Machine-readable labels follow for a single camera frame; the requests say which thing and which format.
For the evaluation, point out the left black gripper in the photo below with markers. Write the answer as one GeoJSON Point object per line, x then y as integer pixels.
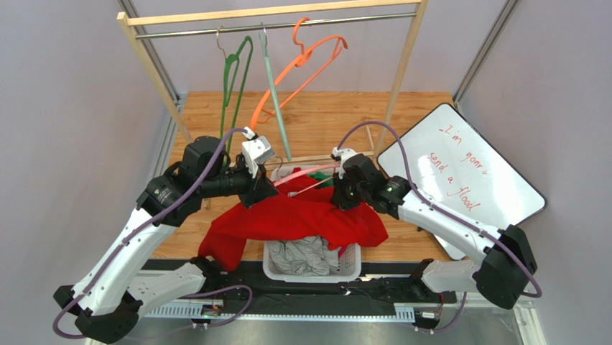
{"type": "Point", "coordinates": [259, 187]}

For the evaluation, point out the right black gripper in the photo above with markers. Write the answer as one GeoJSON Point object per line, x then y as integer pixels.
{"type": "Point", "coordinates": [342, 192]}

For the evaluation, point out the pink hanger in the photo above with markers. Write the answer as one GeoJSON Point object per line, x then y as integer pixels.
{"type": "Point", "coordinates": [285, 173]}

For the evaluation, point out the red t shirt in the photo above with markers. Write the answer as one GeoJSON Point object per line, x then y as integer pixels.
{"type": "Point", "coordinates": [298, 211]}

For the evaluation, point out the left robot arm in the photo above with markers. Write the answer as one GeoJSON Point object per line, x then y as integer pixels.
{"type": "Point", "coordinates": [108, 302]}

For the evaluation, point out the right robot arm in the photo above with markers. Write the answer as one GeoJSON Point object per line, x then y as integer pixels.
{"type": "Point", "coordinates": [500, 264]}

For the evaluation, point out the mint green hanger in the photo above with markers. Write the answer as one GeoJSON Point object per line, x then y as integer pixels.
{"type": "Point", "coordinates": [273, 92]}

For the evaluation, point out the green garment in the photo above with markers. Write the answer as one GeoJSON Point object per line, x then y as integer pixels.
{"type": "Point", "coordinates": [323, 180]}

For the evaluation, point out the magenta garment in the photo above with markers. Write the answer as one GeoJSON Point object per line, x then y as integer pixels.
{"type": "Point", "coordinates": [341, 251]}

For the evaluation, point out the grey garment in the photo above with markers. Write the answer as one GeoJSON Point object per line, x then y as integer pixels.
{"type": "Point", "coordinates": [309, 256]}

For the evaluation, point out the white plastic laundry basket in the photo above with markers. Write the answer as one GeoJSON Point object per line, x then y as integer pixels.
{"type": "Point", "coordinates": [349, 268]}

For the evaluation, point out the white whiteboard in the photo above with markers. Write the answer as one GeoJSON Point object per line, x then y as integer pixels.
{"type": "Point", "coordinates": [455, 168]}

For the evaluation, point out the wooden clothes rack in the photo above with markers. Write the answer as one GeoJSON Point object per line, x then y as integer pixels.
{"type": "Point", "coordinates": [134, 28]}

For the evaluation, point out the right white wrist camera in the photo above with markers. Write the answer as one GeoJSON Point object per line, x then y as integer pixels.
{"type": "Point", "coordinates": [341, 156]}

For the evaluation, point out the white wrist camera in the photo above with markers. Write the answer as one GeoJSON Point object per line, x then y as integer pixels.
{"type": "Point", "coordinates": [341, 156]}
{"type": "Point", "coordinates": [256, 150]}

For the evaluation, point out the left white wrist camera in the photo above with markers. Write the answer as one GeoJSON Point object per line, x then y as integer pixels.
{"type": "Point", "coordinates": [256, 150]}

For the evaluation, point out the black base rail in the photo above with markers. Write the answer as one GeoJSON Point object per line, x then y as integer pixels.
{"type": "Point", "coordinates": [383, 291]}

